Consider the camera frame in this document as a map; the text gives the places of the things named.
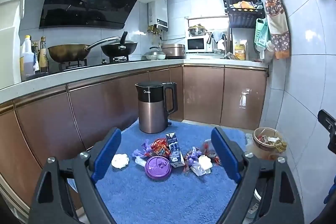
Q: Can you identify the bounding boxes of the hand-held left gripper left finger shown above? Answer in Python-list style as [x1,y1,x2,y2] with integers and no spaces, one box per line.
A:
[28,127,122,224]

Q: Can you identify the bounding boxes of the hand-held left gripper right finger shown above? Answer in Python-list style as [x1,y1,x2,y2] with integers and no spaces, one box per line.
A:
[211,127,305,224]

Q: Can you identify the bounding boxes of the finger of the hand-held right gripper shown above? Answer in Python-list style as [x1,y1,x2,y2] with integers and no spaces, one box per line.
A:
[318,109,336,153]

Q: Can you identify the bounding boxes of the white tissue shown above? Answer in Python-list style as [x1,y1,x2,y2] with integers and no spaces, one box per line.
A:
[193,155,213,177]
[111,154,130,169]

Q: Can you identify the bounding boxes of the red snack wrapper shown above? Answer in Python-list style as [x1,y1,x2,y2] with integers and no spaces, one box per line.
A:
[202,139,222,165]
[150,138,171,157]

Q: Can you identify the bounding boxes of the purple candy wrapper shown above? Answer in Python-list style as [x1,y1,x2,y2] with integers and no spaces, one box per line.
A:
[184,147,202,174]
[133,142,153,168]

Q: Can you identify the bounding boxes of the round beige waste bin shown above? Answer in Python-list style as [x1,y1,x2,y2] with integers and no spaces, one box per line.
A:
[253,127,282,160]

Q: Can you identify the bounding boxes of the dark drink carton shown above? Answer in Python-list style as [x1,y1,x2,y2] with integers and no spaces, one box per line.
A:
[165,133,184,168]

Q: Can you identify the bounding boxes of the purple round plastic lid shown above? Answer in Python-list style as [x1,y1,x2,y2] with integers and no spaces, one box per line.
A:
[144,156,172,182]

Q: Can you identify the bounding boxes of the brown kitchen base cabinets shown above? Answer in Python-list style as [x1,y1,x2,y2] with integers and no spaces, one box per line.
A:
[0,57,271,214]

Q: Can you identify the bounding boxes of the brown black electric kettle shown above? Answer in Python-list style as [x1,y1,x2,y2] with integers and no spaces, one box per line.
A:
[135,81,178,134]

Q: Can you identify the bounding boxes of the blue fluffy mat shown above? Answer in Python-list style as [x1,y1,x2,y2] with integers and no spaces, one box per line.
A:
[96,119,254,224]

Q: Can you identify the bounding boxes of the black gas stove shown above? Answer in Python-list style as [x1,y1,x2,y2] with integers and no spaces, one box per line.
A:
[54,55,132,72]

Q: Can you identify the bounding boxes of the yellow food package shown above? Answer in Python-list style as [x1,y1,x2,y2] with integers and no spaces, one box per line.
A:
[234,42,247,60]

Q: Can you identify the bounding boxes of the black pan with lid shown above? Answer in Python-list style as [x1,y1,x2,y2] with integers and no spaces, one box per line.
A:
[100,31,138,56]

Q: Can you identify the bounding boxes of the bronze wok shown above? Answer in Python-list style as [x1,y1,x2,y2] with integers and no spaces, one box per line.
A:
[48,36,121,62]

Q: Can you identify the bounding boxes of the green plastic grater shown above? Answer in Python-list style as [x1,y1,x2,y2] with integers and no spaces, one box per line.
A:
[254,18,268,50]

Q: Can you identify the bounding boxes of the floral apron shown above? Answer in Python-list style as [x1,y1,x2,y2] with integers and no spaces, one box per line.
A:
[265,0,290,59]

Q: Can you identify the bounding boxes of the white microwave oven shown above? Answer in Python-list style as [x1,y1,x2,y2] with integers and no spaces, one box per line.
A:
[187,36,214,53]

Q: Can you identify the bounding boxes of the dark sauce bottle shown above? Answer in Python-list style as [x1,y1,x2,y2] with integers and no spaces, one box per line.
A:
[39,36,50,73]

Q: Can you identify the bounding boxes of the brown rice cooker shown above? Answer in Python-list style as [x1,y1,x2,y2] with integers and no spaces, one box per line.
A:
[162,43,185,59]

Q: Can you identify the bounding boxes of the white plastic jug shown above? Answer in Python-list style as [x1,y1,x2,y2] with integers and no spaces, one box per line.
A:
[20,35,36,77]

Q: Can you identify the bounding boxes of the black dish rack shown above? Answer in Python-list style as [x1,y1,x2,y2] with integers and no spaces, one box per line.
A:
[222,0,265,29]

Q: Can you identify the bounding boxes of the white appliance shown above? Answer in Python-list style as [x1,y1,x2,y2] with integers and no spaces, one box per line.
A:
[0,0,26,90]

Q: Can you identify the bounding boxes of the white water heater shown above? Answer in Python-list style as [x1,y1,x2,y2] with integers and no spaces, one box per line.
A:
[148,0,168,29]

